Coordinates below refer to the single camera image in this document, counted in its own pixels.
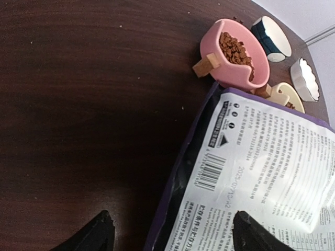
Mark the cream cat-ear bowl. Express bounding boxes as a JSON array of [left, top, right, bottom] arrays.
[[252, 82, 305, 113]]

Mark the pink cat-ear bowl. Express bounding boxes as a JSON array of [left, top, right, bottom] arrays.
[[193, 19, 270, 92]]

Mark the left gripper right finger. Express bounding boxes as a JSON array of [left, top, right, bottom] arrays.
[[232, 211, 294, 251]]

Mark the brown kibble pet food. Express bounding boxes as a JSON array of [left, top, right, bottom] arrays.
[[218, 31, 296, 112]]

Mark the right aluminium frame post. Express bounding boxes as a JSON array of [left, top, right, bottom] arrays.
[[305, 24, 335, 46]]

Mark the purple pet food bag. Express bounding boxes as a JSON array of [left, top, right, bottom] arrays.
[[144, 83, 334, 250]]

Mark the dark blue ceramic bowl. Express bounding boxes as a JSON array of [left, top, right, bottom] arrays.
[[250, 16, 292, 62]]

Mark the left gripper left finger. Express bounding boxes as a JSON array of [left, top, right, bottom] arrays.
[[51, 210, 115, 251]]

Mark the white scalloped bowl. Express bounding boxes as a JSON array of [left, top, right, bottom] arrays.
[[290, 58, 320, 102]]

